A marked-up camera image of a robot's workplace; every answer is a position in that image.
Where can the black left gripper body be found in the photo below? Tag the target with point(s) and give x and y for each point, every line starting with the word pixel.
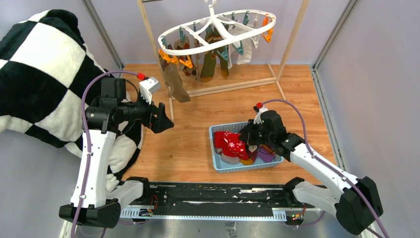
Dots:
pixel 142 111

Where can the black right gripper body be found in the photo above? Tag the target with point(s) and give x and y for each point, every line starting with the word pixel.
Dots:
pixel 256 134

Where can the purple orange striped sock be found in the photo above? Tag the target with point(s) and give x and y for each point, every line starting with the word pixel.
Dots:
pixel 265 153
pixel 247 162

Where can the red snowflake sock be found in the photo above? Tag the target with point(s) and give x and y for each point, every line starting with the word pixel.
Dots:
pixel 233 146

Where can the light blue plastic basket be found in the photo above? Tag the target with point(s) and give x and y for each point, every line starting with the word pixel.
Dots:
pixel 223 167

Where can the grey striped sock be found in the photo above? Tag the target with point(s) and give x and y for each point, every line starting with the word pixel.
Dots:
pixel 229 159

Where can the argyle brown sock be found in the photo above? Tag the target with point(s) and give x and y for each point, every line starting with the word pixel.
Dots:
pixel 191 71

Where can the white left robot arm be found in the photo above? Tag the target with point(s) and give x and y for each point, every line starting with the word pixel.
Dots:
pixel 91 204

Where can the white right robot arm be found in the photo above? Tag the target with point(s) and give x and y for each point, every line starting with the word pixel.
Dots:
pixel 353 201

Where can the white round clip hanger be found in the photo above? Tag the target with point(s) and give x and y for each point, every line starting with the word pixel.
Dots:
pixel 227 29

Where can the green brown striped sock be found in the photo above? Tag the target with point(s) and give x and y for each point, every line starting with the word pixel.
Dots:
pixel 210 60

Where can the white sock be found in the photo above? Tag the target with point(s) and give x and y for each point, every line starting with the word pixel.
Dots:
pixel 247 46

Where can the black white checkered blanket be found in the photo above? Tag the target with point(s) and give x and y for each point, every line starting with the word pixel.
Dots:
pixel 46 74

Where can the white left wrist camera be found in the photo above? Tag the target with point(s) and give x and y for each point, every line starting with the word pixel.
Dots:
pixel 147 86

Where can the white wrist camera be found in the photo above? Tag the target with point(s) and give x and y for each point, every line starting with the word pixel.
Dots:
pixel 147 86
pixel 259 108

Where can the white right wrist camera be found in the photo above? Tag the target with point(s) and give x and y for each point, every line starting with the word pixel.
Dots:
pixel 259 108

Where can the wooden drying rack frame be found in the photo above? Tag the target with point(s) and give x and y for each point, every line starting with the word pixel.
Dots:
pixel 274 79

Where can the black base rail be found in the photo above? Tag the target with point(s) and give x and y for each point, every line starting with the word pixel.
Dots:
pixel 188 200

